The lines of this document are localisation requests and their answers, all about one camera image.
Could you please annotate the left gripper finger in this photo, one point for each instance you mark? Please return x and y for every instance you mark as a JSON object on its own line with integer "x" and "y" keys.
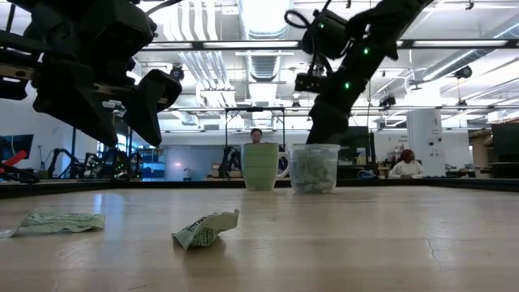
{"x": 152, "y": 105}
{"x": 73, "y": 97}

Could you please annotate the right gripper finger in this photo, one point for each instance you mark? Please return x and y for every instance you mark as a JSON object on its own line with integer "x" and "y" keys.
{"x": 340, "y": 125}
{"x": 322, "y": 125}

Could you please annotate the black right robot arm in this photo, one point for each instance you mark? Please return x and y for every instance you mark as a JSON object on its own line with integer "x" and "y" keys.
{"x": 389, "y": 16}

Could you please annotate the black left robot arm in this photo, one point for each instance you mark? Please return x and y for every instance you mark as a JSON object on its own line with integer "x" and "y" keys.
{"x": 30, "y": 12}

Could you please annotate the black computer monitor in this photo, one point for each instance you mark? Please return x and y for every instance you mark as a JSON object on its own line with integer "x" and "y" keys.
{"x": 507, "y": 138}
{"x": 361, "y": 142}

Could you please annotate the black ceiling spotlight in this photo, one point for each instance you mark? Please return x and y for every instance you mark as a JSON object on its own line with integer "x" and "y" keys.
{"x": 463, "y": 72}
{"x": 178, "y": 69}
{"x": 387, "y": 101}

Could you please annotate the clear plastic container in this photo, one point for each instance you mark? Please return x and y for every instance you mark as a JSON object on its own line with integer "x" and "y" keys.
{"x": 314, "y": 170}

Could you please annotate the person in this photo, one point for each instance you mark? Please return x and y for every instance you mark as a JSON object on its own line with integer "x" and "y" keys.
{"x": 406, "y": 168}
{"x": 256, "y": 135}

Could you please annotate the green ceramic mug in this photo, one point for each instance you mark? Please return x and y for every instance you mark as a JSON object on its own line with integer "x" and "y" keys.
{"x": 259, "y": 166}

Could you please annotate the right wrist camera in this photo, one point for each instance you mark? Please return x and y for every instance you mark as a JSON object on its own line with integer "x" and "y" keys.
{"x": 326, "y": 36}

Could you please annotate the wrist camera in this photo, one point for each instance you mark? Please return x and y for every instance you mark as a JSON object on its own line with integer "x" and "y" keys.
{"x": 326, "y": 36}
{"x": 125, "y": 30}

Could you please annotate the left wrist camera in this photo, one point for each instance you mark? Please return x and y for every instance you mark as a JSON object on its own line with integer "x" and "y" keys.
{"x": 125, "y": 30}

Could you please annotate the black background station frame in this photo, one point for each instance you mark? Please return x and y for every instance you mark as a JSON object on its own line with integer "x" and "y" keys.
{"x": 74, "y": 156}
{"x": 255, "y": 109}

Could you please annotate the dark blue wall screen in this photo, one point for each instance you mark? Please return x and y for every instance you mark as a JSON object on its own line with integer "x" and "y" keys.
{"x": 16, "y": 144}

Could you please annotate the black table frame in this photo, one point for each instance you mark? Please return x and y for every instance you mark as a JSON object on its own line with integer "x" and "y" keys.
{"x": 81, "y": 187}

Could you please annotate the silver ceiling air duct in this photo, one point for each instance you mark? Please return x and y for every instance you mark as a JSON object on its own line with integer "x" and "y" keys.
{"x": 265, "y": 24}

